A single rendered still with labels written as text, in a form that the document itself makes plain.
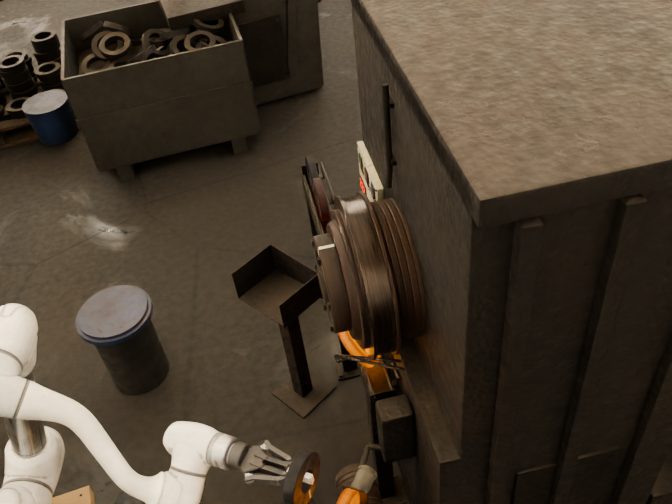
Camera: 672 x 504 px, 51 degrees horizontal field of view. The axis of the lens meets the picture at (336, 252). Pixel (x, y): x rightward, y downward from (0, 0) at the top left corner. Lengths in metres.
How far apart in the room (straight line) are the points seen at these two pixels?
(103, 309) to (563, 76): 2.17
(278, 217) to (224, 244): 0.35
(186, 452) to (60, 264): 2.28
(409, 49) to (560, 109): 0.40
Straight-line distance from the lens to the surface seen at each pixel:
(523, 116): 1.41
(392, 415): 2.05
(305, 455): 1.87
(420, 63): 1.59
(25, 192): 4.77
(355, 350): 2.21
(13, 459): 2.44
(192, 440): 1.99
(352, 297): 1.80
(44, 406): 1.94
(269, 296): 2.68
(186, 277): 3.73
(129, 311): 3.04
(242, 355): 3.30
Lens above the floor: 2.52
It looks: 43 degrees down
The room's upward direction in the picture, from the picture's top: 8 degrees counter-clockwise
